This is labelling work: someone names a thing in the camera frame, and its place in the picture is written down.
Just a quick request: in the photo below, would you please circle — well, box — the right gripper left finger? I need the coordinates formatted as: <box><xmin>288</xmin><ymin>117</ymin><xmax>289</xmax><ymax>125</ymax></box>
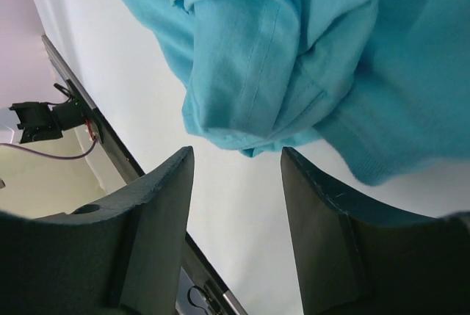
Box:
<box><xmin>1</xmin><ymin>147</ymin><xmax>194</xmax><ymax>314</ymax></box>

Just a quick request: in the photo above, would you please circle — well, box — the teal t shirt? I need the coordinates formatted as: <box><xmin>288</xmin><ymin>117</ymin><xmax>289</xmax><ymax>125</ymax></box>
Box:
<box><xmin>122</xmin><ymin>0</ymin><xmax>469</xmax><ymax>185</ymax></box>

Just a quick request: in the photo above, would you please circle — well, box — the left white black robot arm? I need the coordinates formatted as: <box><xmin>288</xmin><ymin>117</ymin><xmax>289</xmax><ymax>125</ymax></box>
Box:
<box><xmin>7</xmin><ymin>100</ymin><xmax>87</xmax><ymax>144</ymax></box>

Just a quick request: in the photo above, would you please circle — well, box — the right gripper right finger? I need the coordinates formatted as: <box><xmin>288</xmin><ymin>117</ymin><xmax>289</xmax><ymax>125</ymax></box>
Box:
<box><xmin>281</xmin><ymin>148</ymin><xmax>469</xmax><ymax>314</ymax></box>

